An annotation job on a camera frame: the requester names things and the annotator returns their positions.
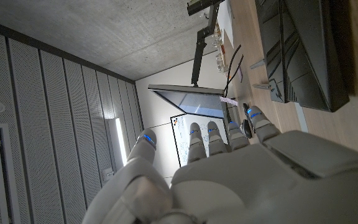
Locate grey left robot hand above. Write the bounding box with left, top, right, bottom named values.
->
left=81, top=105, right=358, bottom=224

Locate black router with antennas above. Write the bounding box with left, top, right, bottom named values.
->
left=249, top=0, right=351, bottom=113

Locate black computer mouse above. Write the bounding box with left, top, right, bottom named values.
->
left=240, top=119, right=254, bottom=139

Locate white paper tag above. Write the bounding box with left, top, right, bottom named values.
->
left=219, top=96, right=239, bottom=107

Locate computer monitor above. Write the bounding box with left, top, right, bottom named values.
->
left=147, top=83, right=229, bottom=119

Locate long ceiling light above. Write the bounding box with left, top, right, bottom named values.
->
left=113, top=117, right=128, bottom=166

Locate ceiling vent slot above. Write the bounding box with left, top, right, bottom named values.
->
left=0, top=123, right=21, bottom=224

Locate whiteboard with black frame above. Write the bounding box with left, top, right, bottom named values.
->
left=170, top=113, right=229, bottom=167

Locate black monitor cable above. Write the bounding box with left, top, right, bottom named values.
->
left=224, top=44, right=242, bottom=96
left=225, top=54, right=244, bottom=94

